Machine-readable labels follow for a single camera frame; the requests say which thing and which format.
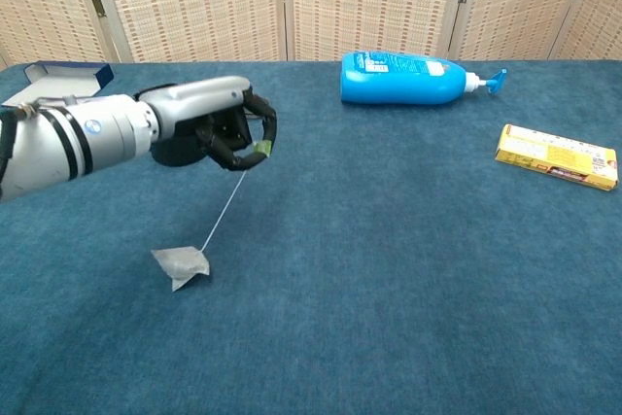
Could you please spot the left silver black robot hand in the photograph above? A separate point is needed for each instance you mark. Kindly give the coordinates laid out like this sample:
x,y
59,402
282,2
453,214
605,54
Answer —
x,y
204,99

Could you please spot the tea bag with green tag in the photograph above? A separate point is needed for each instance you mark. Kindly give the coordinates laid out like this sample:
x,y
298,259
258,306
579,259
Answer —
x,y
184,264

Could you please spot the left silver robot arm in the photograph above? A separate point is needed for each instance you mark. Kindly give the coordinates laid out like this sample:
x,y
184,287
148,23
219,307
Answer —
x,y
58,143

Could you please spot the woven folding screen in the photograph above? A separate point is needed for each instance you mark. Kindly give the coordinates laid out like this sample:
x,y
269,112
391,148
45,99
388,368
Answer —
x,y
194,2

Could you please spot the open blue white box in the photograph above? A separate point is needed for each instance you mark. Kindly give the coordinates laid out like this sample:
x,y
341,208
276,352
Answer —
x,y
73,76

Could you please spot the blue pump bottle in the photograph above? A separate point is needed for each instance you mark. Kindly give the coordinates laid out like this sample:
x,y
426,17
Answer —
x,y
398,87

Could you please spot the blue table cloth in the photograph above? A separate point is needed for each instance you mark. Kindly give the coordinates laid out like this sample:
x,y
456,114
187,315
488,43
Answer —
x,y
389,264

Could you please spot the yellow cardboard box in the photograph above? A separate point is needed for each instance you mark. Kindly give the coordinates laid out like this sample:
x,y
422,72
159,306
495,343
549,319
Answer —
x,y
554,155

